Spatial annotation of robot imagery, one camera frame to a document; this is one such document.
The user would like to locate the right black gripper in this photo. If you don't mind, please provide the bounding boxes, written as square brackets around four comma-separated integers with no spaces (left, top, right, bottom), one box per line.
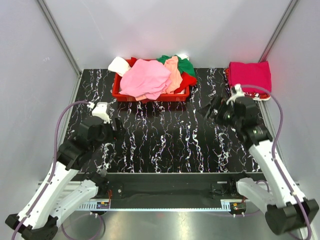
[197,94,242,129]

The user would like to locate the magenta t shirt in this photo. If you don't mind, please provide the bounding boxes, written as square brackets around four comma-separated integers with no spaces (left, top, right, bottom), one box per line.
[227,61,272,94]

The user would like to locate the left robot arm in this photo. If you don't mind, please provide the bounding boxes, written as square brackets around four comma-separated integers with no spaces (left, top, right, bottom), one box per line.
[5,116,126,240]

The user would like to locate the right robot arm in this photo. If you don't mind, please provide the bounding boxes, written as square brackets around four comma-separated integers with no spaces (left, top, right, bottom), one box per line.
[199,96,320,239]

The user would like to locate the red t shirt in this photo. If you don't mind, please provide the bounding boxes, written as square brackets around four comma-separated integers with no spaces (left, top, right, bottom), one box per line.
[175,72,197,94]

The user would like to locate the black marble pattern mat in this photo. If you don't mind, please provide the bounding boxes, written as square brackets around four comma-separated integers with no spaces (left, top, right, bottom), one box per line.
[75,68,261,173]

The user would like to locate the peach t shirt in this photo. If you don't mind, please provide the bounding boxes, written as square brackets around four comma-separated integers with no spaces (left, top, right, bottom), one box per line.
[164,56,183,94]

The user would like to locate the green t shirt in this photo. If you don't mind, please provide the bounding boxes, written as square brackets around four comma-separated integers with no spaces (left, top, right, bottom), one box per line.
[156,55,196,77]

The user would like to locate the red plastic bin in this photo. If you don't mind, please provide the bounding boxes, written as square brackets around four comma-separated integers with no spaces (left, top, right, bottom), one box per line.
[111,58,191,103]

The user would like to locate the red white printed folded shirt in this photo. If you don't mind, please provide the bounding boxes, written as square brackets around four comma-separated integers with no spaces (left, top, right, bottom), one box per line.
[223,67,271,101]

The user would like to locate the light pink t shirt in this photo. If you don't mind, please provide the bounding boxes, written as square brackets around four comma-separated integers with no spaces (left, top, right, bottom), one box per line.
[119,59,171,100]

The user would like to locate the white cloth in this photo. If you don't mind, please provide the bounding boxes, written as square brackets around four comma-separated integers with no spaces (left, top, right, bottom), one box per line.
[107,56,131,77]

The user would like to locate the left connector box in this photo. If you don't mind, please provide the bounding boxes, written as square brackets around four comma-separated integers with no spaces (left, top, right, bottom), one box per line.
[96,201,110,210]

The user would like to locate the connector box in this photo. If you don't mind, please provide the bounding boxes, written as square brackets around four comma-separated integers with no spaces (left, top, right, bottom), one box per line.
[229,201,247,216]
[96,201,110,210]

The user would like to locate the right connector box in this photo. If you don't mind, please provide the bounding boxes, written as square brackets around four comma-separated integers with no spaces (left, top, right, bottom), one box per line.
[229,201,247,216]

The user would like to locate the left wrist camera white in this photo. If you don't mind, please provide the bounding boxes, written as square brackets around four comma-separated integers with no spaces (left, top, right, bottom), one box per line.
[87,102,111,124]

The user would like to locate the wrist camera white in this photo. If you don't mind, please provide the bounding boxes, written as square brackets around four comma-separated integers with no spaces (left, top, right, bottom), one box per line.
[226,84,245,105]
[87,102,111,124]

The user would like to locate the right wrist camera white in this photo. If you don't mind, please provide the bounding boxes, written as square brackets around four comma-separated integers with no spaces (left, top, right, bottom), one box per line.
[226,84,245,105]

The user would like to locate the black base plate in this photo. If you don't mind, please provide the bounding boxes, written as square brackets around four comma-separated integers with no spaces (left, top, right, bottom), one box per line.
[95,172,258,211]

